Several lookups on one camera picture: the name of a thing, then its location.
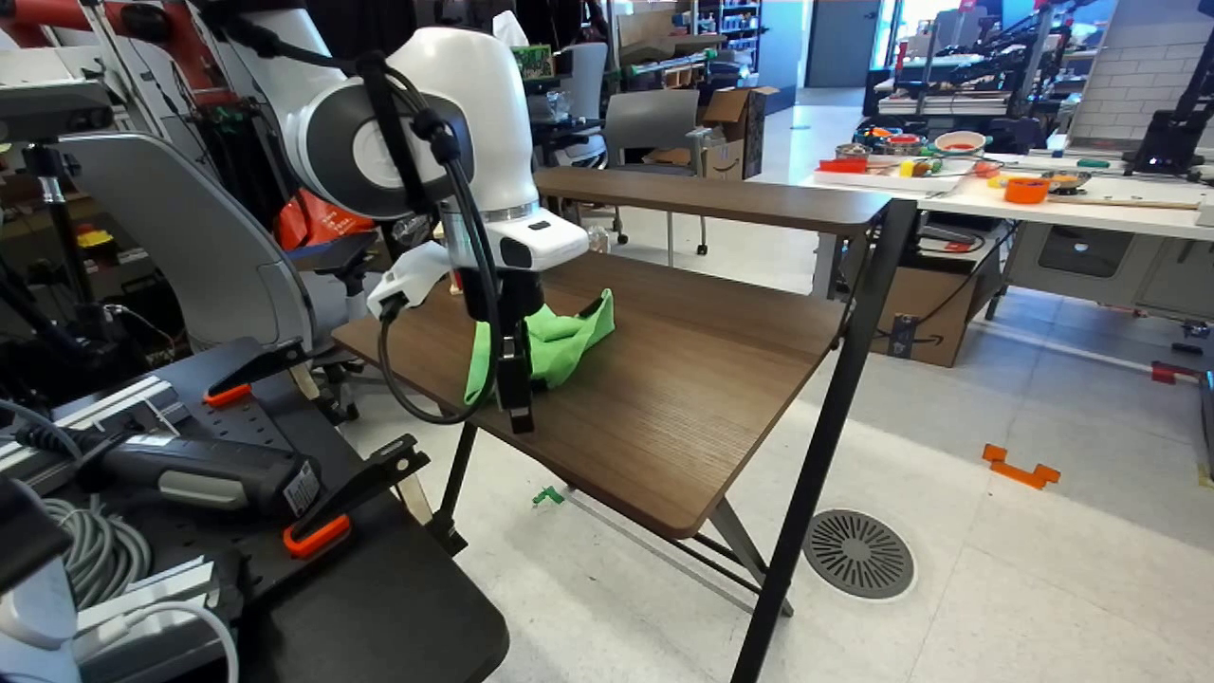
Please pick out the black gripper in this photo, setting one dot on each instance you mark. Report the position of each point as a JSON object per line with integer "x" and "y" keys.
{"x": 513, "y": 295}

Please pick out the green towel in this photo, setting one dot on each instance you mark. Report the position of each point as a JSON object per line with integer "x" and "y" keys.
{"x": 559, "y": 344}

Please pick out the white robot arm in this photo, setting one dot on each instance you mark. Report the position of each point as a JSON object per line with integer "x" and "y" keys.
{"x": 440, "y": 129}

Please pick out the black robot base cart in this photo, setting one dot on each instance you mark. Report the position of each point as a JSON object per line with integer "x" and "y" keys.
{"x": 153, "y": 530}

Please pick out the brown wooden table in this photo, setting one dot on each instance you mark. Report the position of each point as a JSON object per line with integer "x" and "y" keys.
{"x": 671, "y": 410}

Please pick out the orange black clamp left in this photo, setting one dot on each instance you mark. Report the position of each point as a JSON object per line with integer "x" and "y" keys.
{"x": 330, "y": 517}

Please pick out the orange black clamp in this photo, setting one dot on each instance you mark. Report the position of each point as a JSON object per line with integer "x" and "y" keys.
{"x": 330, "y": 517}
{"x": 241, "y": 383}

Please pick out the orange black clamp right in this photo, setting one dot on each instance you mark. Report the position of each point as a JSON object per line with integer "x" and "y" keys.
{"x": 241, "y": 383}

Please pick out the round floor drain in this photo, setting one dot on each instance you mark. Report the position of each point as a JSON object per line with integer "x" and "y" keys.
{"x": 860, "y": 557}

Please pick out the orange floor tape marker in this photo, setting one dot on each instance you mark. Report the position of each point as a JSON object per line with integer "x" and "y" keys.
{"x": 1037, "y": 474}

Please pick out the white work table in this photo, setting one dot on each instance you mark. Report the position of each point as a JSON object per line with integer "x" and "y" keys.
{"x": 1168, "y": 218}

